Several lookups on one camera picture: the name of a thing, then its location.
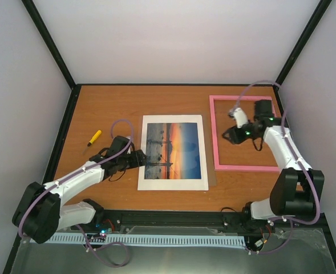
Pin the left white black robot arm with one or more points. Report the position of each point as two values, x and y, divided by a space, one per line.
44 209

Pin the metal base plate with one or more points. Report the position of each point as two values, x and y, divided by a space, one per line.
284 250

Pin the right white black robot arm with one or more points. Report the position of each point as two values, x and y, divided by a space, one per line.
297 191

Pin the pink wooden picture frame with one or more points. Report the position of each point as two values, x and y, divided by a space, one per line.
217 165

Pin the brown frame backing board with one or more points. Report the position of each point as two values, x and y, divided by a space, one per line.
212 181

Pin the yellow handled screwdriver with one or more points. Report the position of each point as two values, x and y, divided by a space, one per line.
92 140

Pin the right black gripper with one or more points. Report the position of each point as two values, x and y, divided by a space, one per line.
235 138

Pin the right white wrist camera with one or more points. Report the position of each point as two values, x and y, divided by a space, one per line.
239 116

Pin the light blue cable duct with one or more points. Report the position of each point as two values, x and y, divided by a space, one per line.
149 240

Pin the black aluminium cage frame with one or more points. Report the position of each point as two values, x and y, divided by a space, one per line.
154 217

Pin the sunset photo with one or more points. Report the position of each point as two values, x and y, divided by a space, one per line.
172 151

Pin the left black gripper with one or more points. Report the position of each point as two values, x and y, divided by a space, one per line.
138 160

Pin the white paper mat border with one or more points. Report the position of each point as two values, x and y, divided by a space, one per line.
174 185

